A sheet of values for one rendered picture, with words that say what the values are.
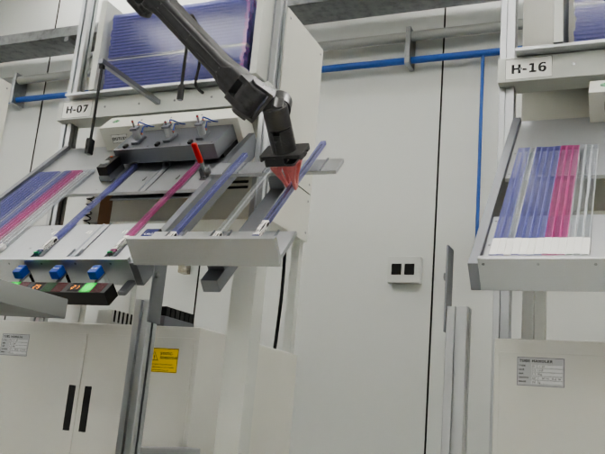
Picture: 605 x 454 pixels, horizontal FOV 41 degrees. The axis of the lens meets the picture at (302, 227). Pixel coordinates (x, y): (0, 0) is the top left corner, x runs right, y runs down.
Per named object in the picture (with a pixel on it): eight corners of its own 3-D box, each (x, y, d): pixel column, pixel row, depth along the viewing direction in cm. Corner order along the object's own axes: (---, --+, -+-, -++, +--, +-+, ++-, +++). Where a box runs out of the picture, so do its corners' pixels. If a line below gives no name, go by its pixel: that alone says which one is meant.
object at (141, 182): (206, 204, 216) (202, 187, 214) (14, 210, 242) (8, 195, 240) (253, 150, 243) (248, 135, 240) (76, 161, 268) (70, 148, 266)
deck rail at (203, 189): (144, 286, 185) (135, 262, 182) (137, 286, 186) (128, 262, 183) (259, 151, 242) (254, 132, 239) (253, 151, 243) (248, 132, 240)
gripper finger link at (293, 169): (281, 183, 190) (273, 147, 186) (310, 182, 188) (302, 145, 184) (271, 196, 185) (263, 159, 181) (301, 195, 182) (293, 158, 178)
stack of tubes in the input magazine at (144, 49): (243, 76, 240) (252, -5, 247) (101, 90, 260) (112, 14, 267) (261, 92, 252) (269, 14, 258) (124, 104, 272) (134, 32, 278)
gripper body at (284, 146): (270, 152, 187) (263, 122, 184) (311, 149, 183) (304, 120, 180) (260, 164, 182) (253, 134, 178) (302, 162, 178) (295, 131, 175)
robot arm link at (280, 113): (259, 108, 174) (285, 104, 174) (262, 98, 180) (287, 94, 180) (266, 138, 177) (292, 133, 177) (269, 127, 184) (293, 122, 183)
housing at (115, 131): (248, 160, 240) (237, 116, 233) (112, 167, 259) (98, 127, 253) (258, 149, 246) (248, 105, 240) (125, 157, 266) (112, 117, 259)
